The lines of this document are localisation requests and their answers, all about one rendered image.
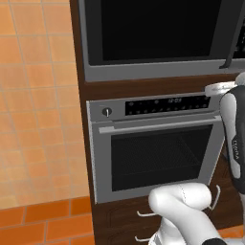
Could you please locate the black glass microwave door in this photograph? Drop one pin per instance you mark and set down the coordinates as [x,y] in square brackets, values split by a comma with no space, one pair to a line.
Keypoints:
[153,28]

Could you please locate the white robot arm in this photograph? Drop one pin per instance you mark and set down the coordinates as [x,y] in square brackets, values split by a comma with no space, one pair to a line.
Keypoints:
[188,210]

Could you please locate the grey built-in oven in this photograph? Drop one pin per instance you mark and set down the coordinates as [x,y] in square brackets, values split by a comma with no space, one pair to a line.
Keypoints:
[118,110]

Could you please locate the grey glass oven door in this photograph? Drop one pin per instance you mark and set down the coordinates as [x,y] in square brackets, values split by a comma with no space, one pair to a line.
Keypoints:
[159,156]

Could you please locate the dark wood cabinet housing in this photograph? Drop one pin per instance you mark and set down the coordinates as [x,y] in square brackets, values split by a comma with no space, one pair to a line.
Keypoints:
[127,87]

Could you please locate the grey microwave oven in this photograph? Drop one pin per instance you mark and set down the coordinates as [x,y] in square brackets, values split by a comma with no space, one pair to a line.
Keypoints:
[150,71]

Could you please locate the grey oven knob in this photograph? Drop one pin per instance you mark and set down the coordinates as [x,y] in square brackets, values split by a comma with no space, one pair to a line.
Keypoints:
[107,112]

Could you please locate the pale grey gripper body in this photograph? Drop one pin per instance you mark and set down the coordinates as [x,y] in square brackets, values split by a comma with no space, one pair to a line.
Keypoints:
[218,89]

